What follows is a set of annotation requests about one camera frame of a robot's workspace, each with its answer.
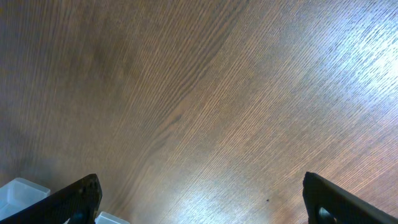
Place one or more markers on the clear plastic storage bin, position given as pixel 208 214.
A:
pixel 20 193

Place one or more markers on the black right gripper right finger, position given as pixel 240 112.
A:
pixel 326 202

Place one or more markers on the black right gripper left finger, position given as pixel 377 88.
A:
pixel 77 203

